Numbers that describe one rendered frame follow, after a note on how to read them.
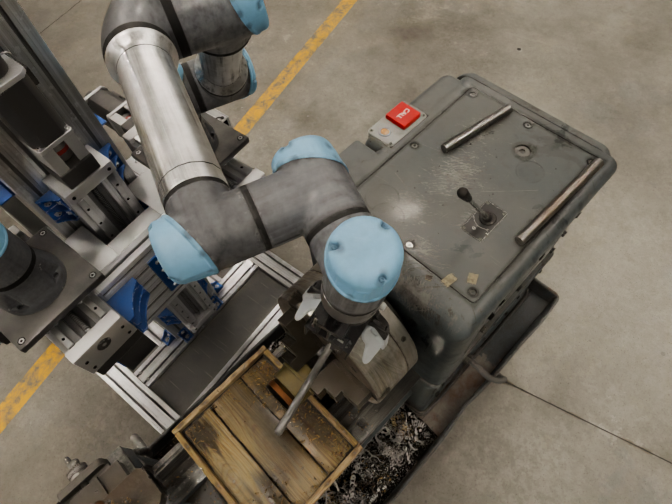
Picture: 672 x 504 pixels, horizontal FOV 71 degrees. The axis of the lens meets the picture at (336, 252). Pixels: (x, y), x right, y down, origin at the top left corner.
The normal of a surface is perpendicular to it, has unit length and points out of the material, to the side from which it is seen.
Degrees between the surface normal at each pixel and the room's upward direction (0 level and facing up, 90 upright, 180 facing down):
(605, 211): 0
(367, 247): 10
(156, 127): 15
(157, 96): 5
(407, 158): 0
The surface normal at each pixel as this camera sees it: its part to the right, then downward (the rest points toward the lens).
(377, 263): 0.07, -0.37
